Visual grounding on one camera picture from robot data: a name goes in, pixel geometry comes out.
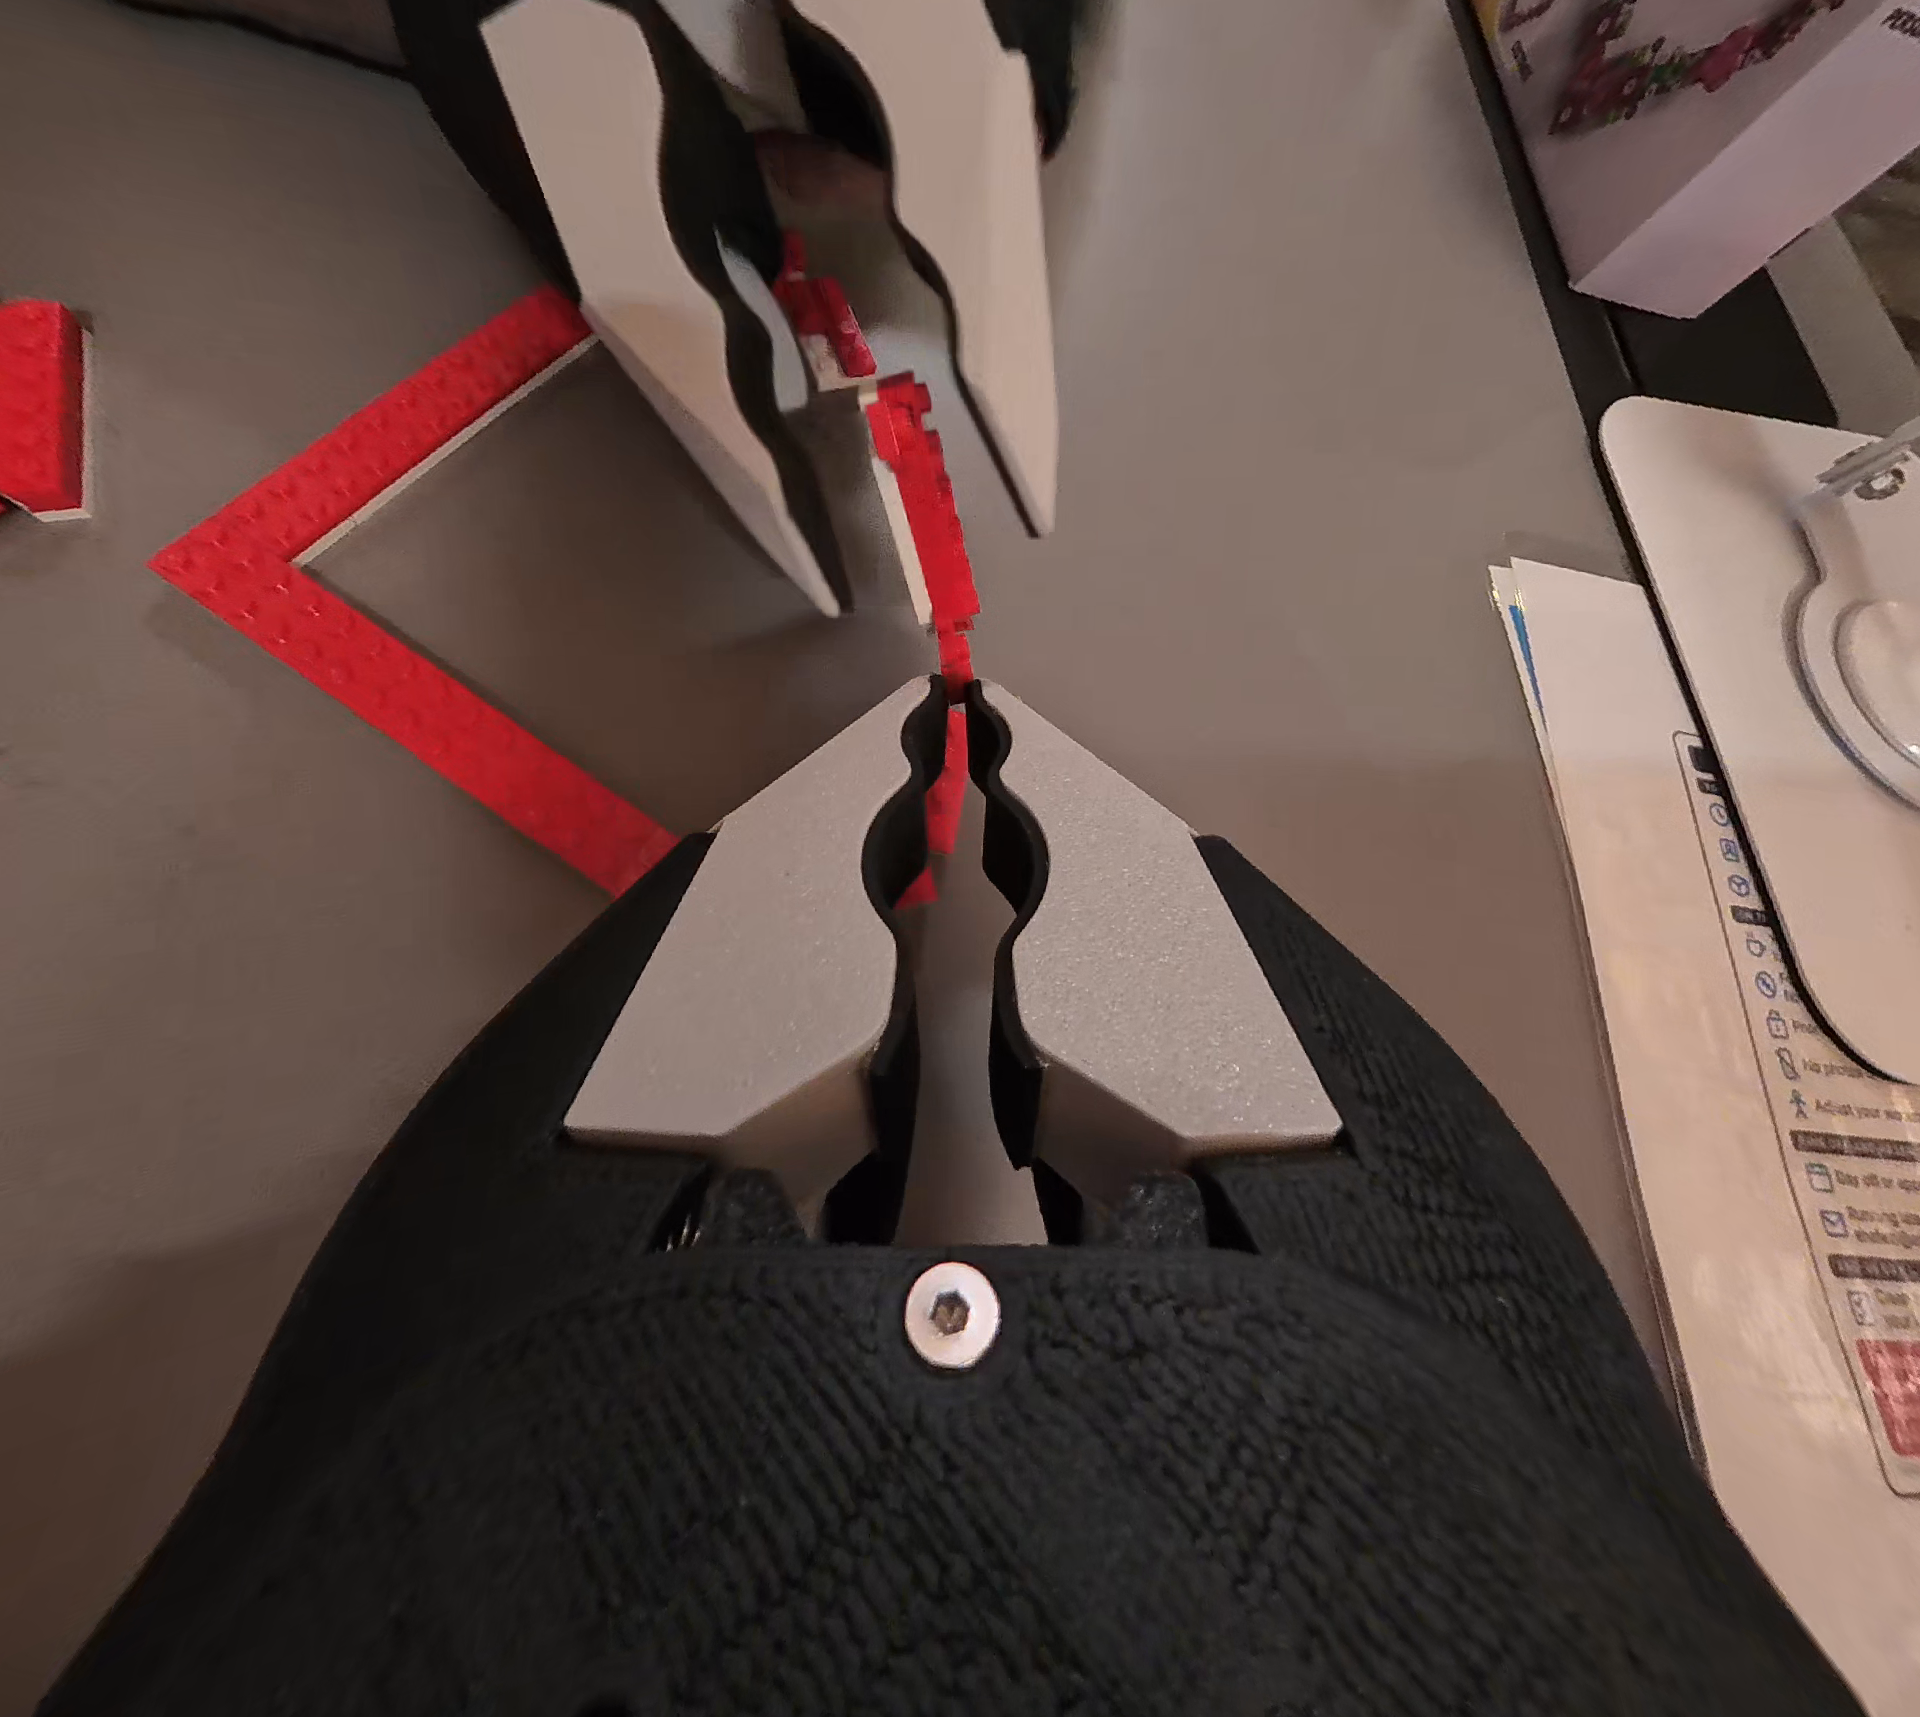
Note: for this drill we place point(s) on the red white lego brick block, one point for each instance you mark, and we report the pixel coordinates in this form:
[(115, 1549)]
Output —
[(39, 411)]

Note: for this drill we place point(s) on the long red white lego strip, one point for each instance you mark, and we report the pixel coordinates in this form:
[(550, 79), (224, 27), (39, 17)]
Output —
[(931, 518)]

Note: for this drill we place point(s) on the red L-shaped lego frame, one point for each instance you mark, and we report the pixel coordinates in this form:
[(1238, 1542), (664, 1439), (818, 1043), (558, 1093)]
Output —
[(347, 652)]

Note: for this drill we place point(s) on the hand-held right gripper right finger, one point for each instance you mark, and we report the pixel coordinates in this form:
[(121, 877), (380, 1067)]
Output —
[(1156, 998)]

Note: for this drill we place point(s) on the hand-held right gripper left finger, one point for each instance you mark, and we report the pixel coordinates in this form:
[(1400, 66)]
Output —
[(750, 981)]

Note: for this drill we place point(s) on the white printed paper sheets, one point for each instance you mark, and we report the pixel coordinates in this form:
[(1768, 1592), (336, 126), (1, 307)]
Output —
[(1665, 998)]

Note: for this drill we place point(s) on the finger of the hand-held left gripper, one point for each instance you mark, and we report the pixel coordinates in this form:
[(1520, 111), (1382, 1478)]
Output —
[(961, 98), (616, 247)]

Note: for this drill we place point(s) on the white flat board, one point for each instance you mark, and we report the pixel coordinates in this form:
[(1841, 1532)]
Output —
[(1710, 578)]

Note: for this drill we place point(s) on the flower print cardboard box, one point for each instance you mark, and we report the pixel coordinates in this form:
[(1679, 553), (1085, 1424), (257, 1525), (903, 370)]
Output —
[(1725, 98)]

